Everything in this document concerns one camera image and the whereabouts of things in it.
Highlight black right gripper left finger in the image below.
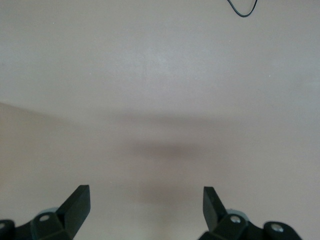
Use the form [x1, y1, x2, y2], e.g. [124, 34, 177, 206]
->
[0, 184, 91, 240]

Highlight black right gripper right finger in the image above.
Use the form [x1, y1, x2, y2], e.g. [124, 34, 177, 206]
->
[198, 186, 301, 240]

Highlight black looped cable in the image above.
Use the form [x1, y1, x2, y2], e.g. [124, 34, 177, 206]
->
[226, 0, 259, 18]

